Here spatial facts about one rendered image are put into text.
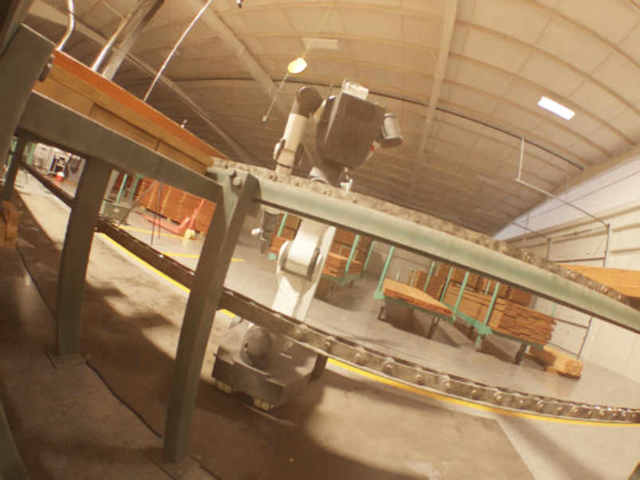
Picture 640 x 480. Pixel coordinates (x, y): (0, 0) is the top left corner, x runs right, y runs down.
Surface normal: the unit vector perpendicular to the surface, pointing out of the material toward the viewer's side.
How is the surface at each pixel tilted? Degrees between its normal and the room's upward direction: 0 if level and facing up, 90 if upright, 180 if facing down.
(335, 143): 121
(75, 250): 90
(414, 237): 90
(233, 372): 90
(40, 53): 90
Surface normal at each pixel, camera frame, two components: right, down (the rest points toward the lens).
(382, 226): -0.24, -0.11
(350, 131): 0.09, 0.55
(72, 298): 0.92, 0.31
